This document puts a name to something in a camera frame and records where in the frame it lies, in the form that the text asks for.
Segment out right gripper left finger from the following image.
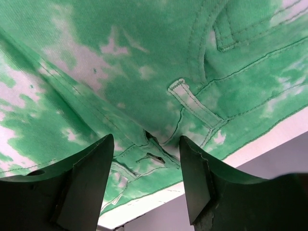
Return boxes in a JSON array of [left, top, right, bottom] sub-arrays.
[[0, 134, 114, 231]]

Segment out green white tie-dye trousers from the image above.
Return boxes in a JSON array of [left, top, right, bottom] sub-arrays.
[[0, 0, 308, 213]]

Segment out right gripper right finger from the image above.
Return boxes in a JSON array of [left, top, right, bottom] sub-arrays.
[[179, 136, 308, 231]]

